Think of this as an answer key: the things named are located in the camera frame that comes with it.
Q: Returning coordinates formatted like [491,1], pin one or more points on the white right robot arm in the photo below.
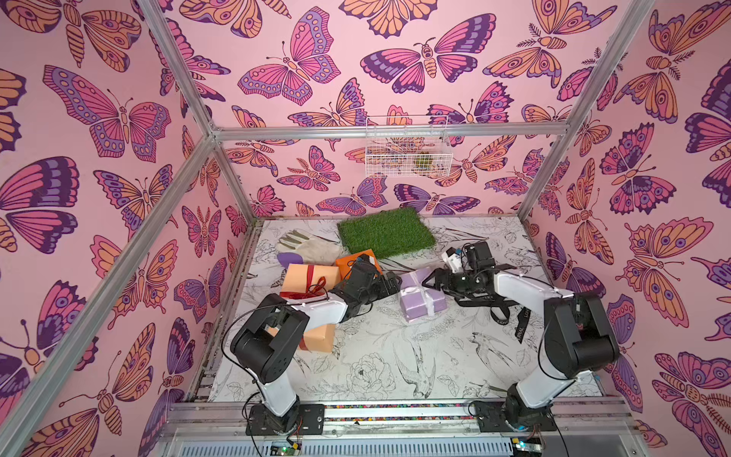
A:
[577,336]

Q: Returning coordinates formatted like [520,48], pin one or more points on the red ribbon bow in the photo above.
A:
[302,282]

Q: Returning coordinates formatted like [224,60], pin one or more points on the green artificial grass mat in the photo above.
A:
[386,234]

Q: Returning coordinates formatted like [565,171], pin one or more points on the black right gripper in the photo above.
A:
[447,280]

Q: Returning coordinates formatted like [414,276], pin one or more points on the green item in basket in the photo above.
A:
[422,162]

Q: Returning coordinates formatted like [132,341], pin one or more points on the large tan gift box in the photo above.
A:
[325,313]

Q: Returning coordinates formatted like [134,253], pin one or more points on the lilac gift box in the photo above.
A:
[420,297]

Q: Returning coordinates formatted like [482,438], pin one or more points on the beige gardening glove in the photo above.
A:
[315,250]

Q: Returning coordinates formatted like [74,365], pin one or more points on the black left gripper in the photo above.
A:
[393,288]

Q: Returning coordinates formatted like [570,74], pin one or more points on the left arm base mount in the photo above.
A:
[301,419]

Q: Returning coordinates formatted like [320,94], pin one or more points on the white wire basket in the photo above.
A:
[390,149]

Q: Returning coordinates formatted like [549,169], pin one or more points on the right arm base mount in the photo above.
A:
[510,416]

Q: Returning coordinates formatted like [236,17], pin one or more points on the aluminium front rail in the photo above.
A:
[589,426]

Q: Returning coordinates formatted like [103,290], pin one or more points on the purple pink hand trowel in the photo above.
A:
[289,258]

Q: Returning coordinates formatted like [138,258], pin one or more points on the orange gift box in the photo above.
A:
[347,263]

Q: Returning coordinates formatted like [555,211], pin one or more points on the white satin ribbon bow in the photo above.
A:
[425,294]

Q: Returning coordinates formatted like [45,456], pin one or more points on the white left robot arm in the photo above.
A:
[265,346]

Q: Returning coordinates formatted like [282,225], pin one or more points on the black lettered ribbon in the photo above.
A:
[500,310]

